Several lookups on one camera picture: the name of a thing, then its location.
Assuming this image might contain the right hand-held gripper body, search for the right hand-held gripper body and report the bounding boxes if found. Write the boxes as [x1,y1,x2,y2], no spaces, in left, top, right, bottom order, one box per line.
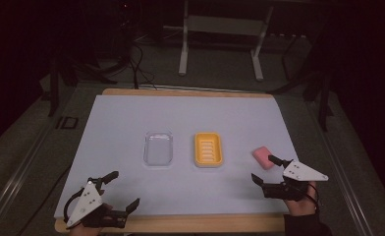
[261,158,330,203]

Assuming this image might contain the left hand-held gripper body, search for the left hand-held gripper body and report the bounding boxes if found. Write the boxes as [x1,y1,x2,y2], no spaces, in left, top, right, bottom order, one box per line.
[64,176,130,230]

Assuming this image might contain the pink soap bar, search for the pink soap bar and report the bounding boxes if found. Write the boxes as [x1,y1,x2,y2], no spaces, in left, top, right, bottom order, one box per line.
[251,146,276,171]

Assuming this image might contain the person's left hand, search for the person's left hand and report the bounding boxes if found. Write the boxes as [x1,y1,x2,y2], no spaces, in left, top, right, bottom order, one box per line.
[68,203,114,236]

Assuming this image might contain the person's right hand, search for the person's right hand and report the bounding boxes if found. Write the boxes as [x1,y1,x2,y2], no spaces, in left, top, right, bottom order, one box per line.
[284,181,320,217]

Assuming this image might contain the clear plastic soap dish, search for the clear plastic soap dish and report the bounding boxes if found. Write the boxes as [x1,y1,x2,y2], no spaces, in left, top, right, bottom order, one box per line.
[142,131,175,167]

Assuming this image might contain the yellow soap dish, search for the yellow soap dish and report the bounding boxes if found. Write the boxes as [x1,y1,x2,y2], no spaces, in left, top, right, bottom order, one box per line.
[192,131,225,168]

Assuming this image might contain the pale blue table mat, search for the pale blue table mat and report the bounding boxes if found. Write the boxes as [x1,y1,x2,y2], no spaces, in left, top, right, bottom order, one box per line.
[54,94,301,218]

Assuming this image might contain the black stand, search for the black stand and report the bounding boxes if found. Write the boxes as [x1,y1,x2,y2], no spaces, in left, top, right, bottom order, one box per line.
[267,30,335,133]

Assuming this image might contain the white metal stand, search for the white metal stand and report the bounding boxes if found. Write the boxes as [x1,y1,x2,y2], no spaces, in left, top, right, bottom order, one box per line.
[178,0,275,83]

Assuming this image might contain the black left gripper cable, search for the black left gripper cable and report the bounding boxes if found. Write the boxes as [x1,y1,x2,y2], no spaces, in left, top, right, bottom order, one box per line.
[63,187,87,224]

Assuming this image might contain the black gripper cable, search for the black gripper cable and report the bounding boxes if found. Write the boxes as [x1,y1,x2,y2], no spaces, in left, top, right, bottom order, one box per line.
[63,187,87,224]
[302,190,321,212]

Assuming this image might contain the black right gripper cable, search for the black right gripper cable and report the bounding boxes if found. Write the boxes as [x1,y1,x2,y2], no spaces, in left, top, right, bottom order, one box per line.
[302,190,321,212]

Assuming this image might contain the thin black floor cable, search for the thin black floor cable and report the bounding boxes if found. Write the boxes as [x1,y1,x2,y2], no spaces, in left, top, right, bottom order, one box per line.
[17,163,73,236]

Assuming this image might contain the black rectangular floor frame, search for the black rectangular floor frame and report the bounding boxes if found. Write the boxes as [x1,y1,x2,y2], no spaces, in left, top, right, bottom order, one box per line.
[55,115,80,130]

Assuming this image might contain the black hanging cables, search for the black hanging cables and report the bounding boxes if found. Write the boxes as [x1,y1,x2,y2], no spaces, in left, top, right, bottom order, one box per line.
[115,3,157,90]

